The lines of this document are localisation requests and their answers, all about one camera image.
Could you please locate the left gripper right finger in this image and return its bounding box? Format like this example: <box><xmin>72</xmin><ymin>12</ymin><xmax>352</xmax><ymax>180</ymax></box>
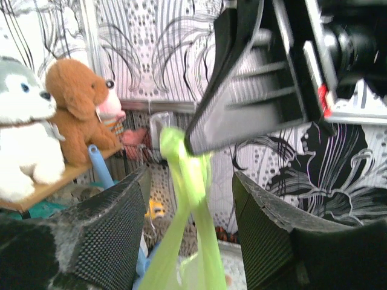
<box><xmin>232</xmin><ymin>172</ymin><xmax>386</xmax><ymax>289</ymax></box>

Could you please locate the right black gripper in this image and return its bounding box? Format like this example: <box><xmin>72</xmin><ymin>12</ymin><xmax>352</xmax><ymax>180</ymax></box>
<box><xmin>272</xmin><ymin>1</ymin><xmax>386</xmax><ymax>125</ymax></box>

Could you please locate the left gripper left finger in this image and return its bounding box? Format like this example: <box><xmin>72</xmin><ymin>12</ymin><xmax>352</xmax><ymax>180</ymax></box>
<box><xmin>1</xmin><ymin>166</ymin><xmax>151</xmax><ymax>289</ymax></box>

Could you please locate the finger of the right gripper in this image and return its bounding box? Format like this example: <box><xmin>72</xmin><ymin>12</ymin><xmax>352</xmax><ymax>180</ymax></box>
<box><xmin>185</xmin><ymin>1</ymin><xmax>308</xmax><ymax>155</ymax></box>

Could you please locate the green plastic trash bag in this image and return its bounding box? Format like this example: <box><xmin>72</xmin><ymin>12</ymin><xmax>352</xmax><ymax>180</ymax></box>
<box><xmin>139</xmin><ymin>127</ymin><xmax>227</xmax><ymax>290</ymax></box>

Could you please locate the teal folded cloth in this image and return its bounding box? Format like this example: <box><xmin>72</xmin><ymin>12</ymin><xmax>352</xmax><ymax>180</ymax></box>
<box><xmin>11</xmin><ymin>199</ymin><xmax>70</xmax><ymax>220</ymax></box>

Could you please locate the blue floor sweeper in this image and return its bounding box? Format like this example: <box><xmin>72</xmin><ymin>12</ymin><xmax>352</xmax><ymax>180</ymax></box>
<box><xmin>88</xmin><ymin>144</ymin><xmax>114</xmax><ymax>190</ymax></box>

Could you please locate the yellow plush duck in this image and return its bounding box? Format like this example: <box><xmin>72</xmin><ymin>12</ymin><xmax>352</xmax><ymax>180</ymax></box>
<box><xmin>145</xmin><ymin>199</ymin><xmax>166</xmax><ymax>220</ymax></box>

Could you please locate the black metal shelf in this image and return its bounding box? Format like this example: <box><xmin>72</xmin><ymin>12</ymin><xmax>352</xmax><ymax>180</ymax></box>
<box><xmin>0</xmin><ymin>144</ymin><xmax>125</xmax><ymax>214</ymax></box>

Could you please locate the silver foil pouch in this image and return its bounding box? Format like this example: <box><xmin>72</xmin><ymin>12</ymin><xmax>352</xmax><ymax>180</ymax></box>
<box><xmin>149</xmin><ymin>112</ymin><xmax>177</xmax><ymax>149</ymax></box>

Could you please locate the white plush dog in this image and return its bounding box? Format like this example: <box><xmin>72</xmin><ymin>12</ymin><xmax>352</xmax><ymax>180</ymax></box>
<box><xmin>1</xmin><ymin>56</ymin><xmax>65</xmax><ymax>202</ymax></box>

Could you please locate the pink plush toy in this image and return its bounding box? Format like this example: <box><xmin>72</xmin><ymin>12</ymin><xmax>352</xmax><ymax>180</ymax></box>
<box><xmin>97</xmin><ymin>79</ymin><xmax>126</xmax><ymax>135</ymax></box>

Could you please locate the brown teddy bear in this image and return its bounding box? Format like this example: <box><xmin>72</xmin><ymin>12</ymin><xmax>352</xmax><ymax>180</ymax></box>
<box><xmin>45</xmin><ymin>58</ymin><xmax>120</xmax><ymax>166</ymax></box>

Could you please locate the black wire basket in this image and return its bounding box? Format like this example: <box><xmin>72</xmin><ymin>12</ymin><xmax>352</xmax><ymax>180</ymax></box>
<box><xmin>118</xmin><ymin>111</ymin><xmax>193</xmax><ymax>164</ymax></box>

